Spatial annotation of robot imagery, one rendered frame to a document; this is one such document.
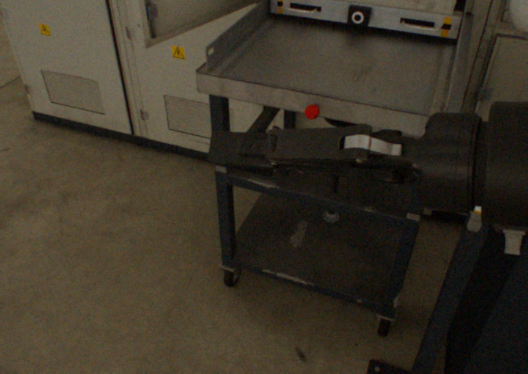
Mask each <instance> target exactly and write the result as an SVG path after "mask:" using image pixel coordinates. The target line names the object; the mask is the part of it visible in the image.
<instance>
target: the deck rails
mask: <svg viewBox="0 0 528 374"><path fill-rule="evenodd" d="M467 3H468V0H466V2H465V6H464V11H463V16H462V22H461V28H460V29H459V31H458V35H457V38H445V44H444V47H443V51H442V56H441V60H440V64H439V67H438V73H437V76H436V80H435V82H434V88H433V91H432V95H431V101H430V104H429V108H428V111H427V116H431V115H432V114H434V113H436V112H447V111H448V106H449V99H450V93H451V89H452V84H453V76H454V72H455V67H456V63H457V55H458V50H459V46H460V38H461V33H462V29H463V25H464V17H465V12H466V7H467ZM283 15H284V14H277V13H271V0H262V1H260V2H259V3H258V4H257V5H255V6H254V7H253V8H252V9H250V11H249V12H248V13H247V14H245V15H244V16H243V17H242V18H240V19H239V20H238V21H237V22H235V23H234V24H233V25H232V26H230V27H229V28H228V29H227V30H225V31H224V32H223V33H222V34H220V35H219V36H218V37H217V38H216V39H214V40H213V41H212V42H210V43H209V44H208V45H207V46H205V57H206V67H207V71H206V72H205V74H208V75H216V76H221V75H222V74H223V73H224V72H225V71H226V70H227V69H228V68H229V67H230V66H231V65H232V64H233V63H234V62H235V61H236V60H237V59H238V58H239V57H240V56H241V55H242V54H243V53H246V52H247V51H248V49H249V48H250V47H251V46H252V45H253V44H254V43H255V42H256V41H257V40H258V39H259V38H260V37H261V36H262V35H263V34H264V33H265V32H266V31H267V30H268V29H269V28H271V27H272V26H273V25H274V24H275V23H276V22H277V21H278V20H279V19H280V18H281V17H282V16H283ZM211 49H213V53H211V54H210V55H209V56H208V51H209V50H211Z"/></svg>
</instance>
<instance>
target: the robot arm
mask: <svg viewBox="0 0 528 374"><path fill-rule="evenodd" d="M509 14H510V17H511V20H512V22H513V24H514V25H515V27H516V30H517V31H518V32H519V34H521V35H522V36H523V37H524V38H526V39H528V0H509ZM207 161H209V162H211V163H213V164H216V165H225V166H235V167H255V168H266V169H276V170H279V169H280V175H282V176H286V177H288V172H289V169H290V170H291V169H295V171H297V172H299V173H302V174H303V173H304V172H305V173H312V174H326V175H334V176H341V177H349V178H356V179H359V180H367V181H378V182H383V183H385V184H386V185H396V186H402V185H403V180H404V179H407V180H420V197H421V200H422V203H423V205H424V206H425V207H426V208H427V209H430V210H436V211H450V212H459V213H466V214H469V213H470V211H474V210H475V207H481V221H482V224H483V225H484V227H485V228H490V227H491V228H492V230H495V231H496V233H500V232H501V231H503V233H504V237H505V249H504V253H508V254H515V255H519V248H520V244H521V239H522V236H524V235H525V234H527V236H528V92H522V93H521V96H520V97H519V101H495V102H494V103H493V104H492V105H491V107H490V110H489V118H488V121H482V117H481V116H480V115H478V113H467V112H436V113H434V114H432V115H431V116H430V117H429V119H428V121H427V123H426V126H425V134H424V135H423V136H422V137H421V138H417V139H415V138H413V137H402V132H401V131H400V130H392V129H382V130H379V131H377V132H372V127H371V126H370V125H368V124H365V123H361V124H358V125H353V126H344V127H325V128H299V129H281V128H280V127H278V126H273V129H272V130H268V133H254V132H234V131H212V132H211V141H210V147H209V152H208V158H207Z"/></svg>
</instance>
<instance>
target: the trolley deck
mask: <svg viewBox="0 0 528 374"><path fill-rule="evenodd" d="M473 20H474V14H473V16H472V15H465V17H464V25H463V29H462V33H461V38H460V46H459V50H458V55H457V60H456V67H455V72H454V76H453V84H452V89H451V93H450V99H449V106H448V111H447V112H461V109H462V104H463V100H462V98H463V92H464V81H465V75H466V70H467V64H468V54H469V48H470V42H471V32H472V26H473ZM445 40H446V37H440V36H433V35H422V34H417V33H411V32H404V31H399V30H393V29H387V28H381V27H370V26H368V27H366V26H360V25H353V24H348V23H341V22H335V21H330V20H318V19H313V18H306V17H300V16H289V15H283V16H282V17H281V18H280V19H279V20H278V21H277V22H276V23H275V24H274V25H273V26H272V27H270V28H269V29H268V30H267V31H266V32H265V33H264V34H263V35H262V36H261V37H260V38H259V39H258V40H257V41H256V42H255V43H254V44H253V45H252V46H251V47H250V48H249V49H248V50H247V52H246V53H243V54H242V55H241V56H240V57H239V58H238V59H237V60H236V61H235V62H234V63H233V64H232V65H231V66H230V67H229V68H228V69H227V70H226V71H225V72H224V73H223V74H222V75H221V76H216V75H208V74H205V72H206V71H207V67H206V62H204V63H203V64H202V65H201V66H200V67H199V68H197V69H196V85H197V93H202V94H209V95H213V96H217V97H225V98H229V99H233V100H238V101H246V102H250V103H254V104H258V105H265V106H270V107H274V108H282V109H286V110H290V112H298V113H302V114H305V109H306V107H307V106H308V105H314V104H317V107H318V108H319V115H318V117H322V118H326V119H334V120H338V121H342V122H346V123H354V124H361V123H365V124H368V125H370V126H371V127H374V128H379V129H392V130H400V131H401V133H402V134H406V135H411V136H415V137H418V138H421V137H422V136H423V135H424V134H425V126H426V123H427V121H428V119H429V117H430V116H428V115H427V111H428V108H429V104H430V101H431V95H432V91H433V88H434V84H435V80H436V76H437V73H438V67H439V64H440V60H441V56H442V51H443V47H444V44H445Z"/></svg>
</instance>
